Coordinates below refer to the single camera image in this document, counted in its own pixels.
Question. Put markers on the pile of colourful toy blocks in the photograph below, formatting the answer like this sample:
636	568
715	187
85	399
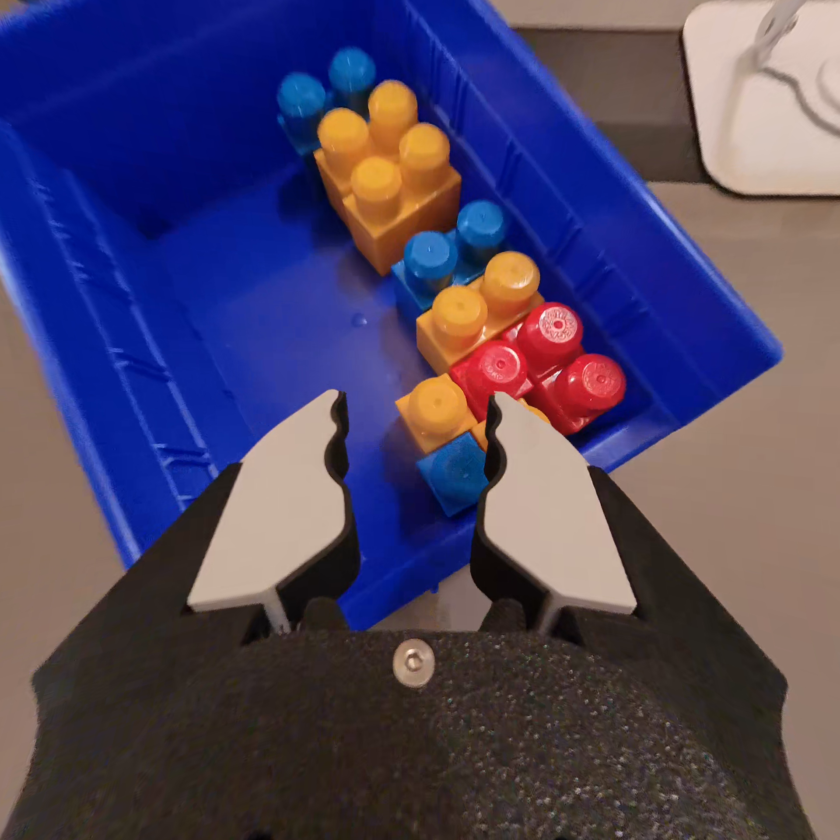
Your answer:
394	210

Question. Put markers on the blue plastic bin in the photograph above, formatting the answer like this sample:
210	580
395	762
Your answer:
197	295

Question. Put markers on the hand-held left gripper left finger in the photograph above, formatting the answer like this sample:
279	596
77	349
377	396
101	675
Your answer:
275	525

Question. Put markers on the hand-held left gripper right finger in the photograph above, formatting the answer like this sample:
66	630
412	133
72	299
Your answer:
558	531

